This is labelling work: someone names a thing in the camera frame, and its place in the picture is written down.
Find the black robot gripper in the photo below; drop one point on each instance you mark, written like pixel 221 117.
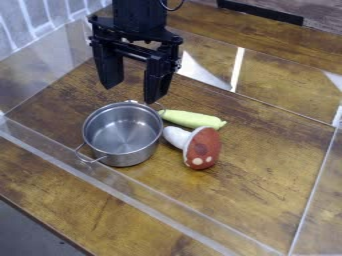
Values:
pixel 134 33

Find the red white plush mushroom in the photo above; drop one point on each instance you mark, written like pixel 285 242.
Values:
pixel 201 145

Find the silver metal pot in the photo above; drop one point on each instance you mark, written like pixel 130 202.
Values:
pixel 121 134

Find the green plush vegetable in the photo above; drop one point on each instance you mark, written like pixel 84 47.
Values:
pixel 192 119

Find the black bar at table edge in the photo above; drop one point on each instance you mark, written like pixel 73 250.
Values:
pixel 261 12

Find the clear acrylic enclosure wall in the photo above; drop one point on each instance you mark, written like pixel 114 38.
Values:
pixel 268 202

